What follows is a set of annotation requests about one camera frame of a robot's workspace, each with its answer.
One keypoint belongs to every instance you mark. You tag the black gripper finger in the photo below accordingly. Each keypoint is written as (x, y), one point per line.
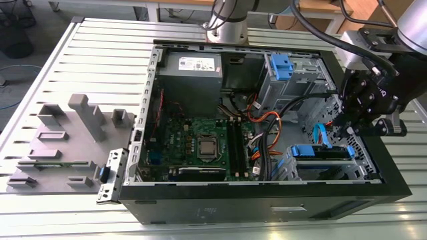
(358, 100)
(389, 126)

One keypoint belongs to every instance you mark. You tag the hard disk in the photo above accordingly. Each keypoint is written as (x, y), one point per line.
(302, 151)

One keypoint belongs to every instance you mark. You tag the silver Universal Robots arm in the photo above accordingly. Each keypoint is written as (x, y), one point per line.
(234, 32)

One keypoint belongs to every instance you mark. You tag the metal disk bay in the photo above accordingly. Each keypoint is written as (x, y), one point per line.
(325, 162)

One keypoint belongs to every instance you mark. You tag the grey metal drive cage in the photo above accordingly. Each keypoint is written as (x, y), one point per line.
(301, 85)

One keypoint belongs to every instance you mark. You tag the blue plastic cage latch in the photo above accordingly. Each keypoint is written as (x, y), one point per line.
(282, 66)

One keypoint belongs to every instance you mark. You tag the wooden top white desk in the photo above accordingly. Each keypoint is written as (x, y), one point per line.
(328, 7)

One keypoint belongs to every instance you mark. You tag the black RAM slot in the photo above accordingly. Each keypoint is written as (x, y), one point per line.
(230, 147)
(238, 147)

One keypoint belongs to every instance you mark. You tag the silver CPU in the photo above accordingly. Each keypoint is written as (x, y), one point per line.
(208, 147)

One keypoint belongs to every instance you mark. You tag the CPU socket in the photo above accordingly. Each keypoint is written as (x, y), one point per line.
(209, 156)

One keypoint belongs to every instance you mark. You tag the grey power supply unit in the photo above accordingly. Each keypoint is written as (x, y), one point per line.
(188, 95)

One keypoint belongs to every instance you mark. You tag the green motherboard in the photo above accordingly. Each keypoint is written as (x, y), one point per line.
(181, 130)

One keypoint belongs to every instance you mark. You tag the black graphics card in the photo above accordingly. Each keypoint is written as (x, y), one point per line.
(201, 175)

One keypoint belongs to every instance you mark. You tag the black open PC case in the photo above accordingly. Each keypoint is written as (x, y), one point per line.
(234, 207)

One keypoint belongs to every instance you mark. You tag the grey parts rack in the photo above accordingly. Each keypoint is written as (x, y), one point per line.
(68, 150)

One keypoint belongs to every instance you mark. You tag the green RAM stick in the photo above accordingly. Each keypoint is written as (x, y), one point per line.
(61, 165)

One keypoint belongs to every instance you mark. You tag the black round bin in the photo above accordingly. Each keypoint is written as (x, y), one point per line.
(18, 47)

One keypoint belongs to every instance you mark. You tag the black mesh chair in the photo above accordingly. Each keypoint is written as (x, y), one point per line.
(17, 18)

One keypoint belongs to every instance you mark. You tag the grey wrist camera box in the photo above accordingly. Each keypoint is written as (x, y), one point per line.
(352, 62)

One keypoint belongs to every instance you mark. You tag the hinged card retainer bracket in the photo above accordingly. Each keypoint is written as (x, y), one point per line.
(106, 175)

